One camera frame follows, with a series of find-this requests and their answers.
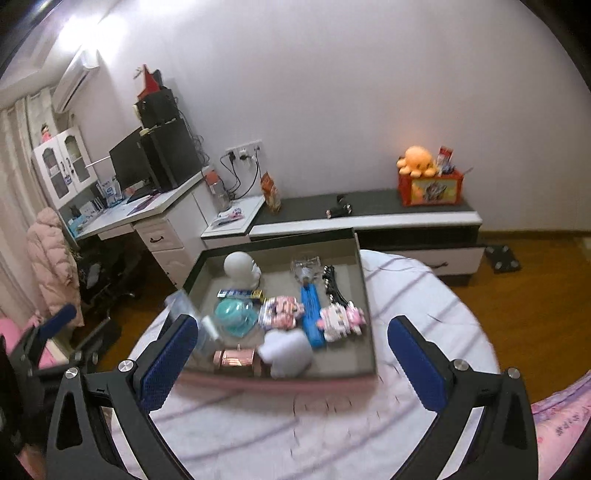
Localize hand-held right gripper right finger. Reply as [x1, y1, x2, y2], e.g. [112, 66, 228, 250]
[387, 315, 540, 480]

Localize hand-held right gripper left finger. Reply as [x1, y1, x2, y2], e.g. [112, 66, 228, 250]
[45, 314, 199, 480]

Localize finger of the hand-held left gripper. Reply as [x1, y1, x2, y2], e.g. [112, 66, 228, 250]
[8, 303, 78, 371]

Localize clear plastic packet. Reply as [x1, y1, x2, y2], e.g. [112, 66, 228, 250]
[165, 290, 219, 357]

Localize dark green cardboard box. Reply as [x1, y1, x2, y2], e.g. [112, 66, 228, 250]
[178, 227, 380, 382]

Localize rose gold metallic case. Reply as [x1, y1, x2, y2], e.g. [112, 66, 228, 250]
[213, 348, 262, 373]

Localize teal plastic bowl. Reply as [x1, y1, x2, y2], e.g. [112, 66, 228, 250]
[214, 298, 258, 339]

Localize pink white block toy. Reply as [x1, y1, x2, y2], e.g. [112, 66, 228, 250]
[318, 301, 366, 343]

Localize blue yellow battery strip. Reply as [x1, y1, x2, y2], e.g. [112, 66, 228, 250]
[216, 288, 265, 300]

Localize blue ribbed plastic bar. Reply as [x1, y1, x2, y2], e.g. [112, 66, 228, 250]
[300, 283, 325, 350]

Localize white plush toy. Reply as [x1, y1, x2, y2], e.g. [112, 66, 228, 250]
[257, 329, 313, 380]

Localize pink printed small packet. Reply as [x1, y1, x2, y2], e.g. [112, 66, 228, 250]
[260, 295, 306, 331]

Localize pink upholstered seat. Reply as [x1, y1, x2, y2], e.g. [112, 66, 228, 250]
[0, 318, 61, 371]

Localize pink puffer coat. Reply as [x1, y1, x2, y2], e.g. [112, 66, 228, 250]
[25, 207, 84, 330]

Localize black office chair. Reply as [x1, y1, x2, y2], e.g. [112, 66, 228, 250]
[69, 240, 142, 357]

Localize white round-head figurine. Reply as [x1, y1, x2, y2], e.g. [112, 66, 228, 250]
[223, 251, 262, 288]

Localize black bathroom scale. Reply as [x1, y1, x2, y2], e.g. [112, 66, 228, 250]
[483, 244, 522, 274]

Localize blue white boxes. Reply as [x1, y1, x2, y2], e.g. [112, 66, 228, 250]
[94, 179, 123, 206]

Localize beige curtain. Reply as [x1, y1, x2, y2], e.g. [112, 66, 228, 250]
[0, 90, 61, 319]

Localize low cabinet dark top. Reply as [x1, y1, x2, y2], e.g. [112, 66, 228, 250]
[249, 188, 486, 287]

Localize white desk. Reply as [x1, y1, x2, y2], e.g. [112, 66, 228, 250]
[69, 168, 218, 288]

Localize small colourful flat packet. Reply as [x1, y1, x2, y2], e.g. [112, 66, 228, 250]
[212, 207, 245, 227]

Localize pink printed blanket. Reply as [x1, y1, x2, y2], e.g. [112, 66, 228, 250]
[530, 372, 591, 468]

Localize white glass-door hutch cabinet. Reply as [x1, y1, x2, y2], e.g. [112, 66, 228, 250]
[31, 128, 98, 211]

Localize small black cylindrical device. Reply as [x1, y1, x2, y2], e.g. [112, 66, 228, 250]
[325, 196, 353, 219]

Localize black computer monitor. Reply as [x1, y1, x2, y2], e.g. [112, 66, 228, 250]
[109, 126, 156, 195]

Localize red printed storage crate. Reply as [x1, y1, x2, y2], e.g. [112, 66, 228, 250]
[397, 168, 464, 208]

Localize white bedside cabinet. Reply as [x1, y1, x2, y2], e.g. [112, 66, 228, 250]
[200, 194, 265, 259]

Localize clear bottle orange cap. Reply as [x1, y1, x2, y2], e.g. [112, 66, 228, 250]
[206, 168, 232, 211]

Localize orange snack bag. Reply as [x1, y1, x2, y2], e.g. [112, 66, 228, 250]
[259, 171, 283, 213]

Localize black computer tower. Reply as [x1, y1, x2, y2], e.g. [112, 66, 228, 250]
[140, 120, 204, 190]

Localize orange octopus plush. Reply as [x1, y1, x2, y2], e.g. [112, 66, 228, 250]
[396, 146, 437, 177]

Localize red white snack packet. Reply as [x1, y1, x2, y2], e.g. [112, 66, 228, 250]
[436, 145, 456, 176]

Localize black box on tower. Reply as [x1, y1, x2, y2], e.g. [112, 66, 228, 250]
[135, 88, 179, 128]

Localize white air conditioner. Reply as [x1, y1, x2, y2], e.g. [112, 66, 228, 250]
[51, 49, 100, 112]

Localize red paper bag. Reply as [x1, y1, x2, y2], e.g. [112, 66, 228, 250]
[137, 65, 164, 98]

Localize black power cable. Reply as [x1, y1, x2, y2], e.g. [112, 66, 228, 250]
[239, 156, 260, 199]
[220, 154, 241, 199]

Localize white wall socket strip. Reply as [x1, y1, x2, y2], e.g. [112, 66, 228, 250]
[225, 140, 263, 160]

